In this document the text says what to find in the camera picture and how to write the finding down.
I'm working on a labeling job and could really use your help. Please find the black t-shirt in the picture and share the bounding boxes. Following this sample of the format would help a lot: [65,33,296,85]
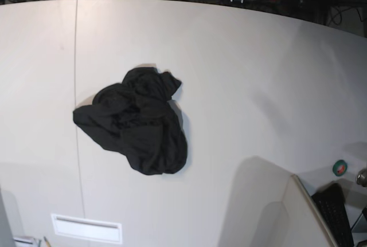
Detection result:
[73,66,188,175]

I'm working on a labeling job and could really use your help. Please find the green tape roll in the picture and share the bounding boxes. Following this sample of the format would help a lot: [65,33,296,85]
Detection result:
[332,159,348,177]

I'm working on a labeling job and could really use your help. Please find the black keyboard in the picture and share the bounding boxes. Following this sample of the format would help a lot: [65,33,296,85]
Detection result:
[311,183,354,247]

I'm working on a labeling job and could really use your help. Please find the white divider panel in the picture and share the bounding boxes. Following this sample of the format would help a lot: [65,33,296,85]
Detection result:
[292,174,338,246]

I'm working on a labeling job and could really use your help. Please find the silver metal knob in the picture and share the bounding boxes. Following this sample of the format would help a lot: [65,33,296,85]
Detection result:
[356,168,367,188]

